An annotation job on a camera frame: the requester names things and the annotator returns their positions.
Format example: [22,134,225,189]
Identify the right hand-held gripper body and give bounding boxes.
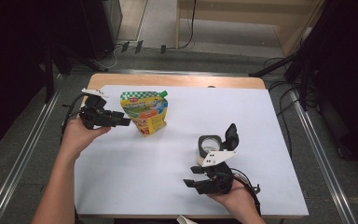
[195,149,239,195]

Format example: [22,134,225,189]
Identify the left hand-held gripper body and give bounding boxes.
[79,88,119,131]

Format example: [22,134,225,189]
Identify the yellow spouted seasoning pouch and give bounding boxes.
[119,90,170,136]

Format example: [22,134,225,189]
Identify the person's right hand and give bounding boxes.
[207,179,255,216]

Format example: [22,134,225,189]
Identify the person's left hand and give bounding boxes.
[61,117,112,157]

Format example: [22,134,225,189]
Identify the white table sheet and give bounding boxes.
[74,84,310,217]

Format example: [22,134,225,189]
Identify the small white object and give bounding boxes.
[175,215,199,224]

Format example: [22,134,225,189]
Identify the black cabinet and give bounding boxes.
[79,0,124,61]

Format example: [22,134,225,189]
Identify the black stand leg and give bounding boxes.
[248,53,296,78]

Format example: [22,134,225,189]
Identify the light wooden furniture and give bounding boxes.
[175,0,325,58]

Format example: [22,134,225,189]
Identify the left hand-held gripper cable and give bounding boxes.
[61,92,88,134]

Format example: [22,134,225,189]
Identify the hand-held gripper cable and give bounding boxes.
[61,92,88,134]
[229,167,262,217]

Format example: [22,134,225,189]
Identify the right hand-held gripper cable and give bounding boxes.
[229,167,262,217]

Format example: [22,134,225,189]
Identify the white floor cable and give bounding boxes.
[95,46,120,70]

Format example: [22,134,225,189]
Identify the metal floor rail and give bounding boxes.
[0,89,63,224]
[288,89,358,224]

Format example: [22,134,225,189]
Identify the black floor cables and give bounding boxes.
[263,56,306,158]

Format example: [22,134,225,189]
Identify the hanging black cable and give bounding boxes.
[178,0,198,50]

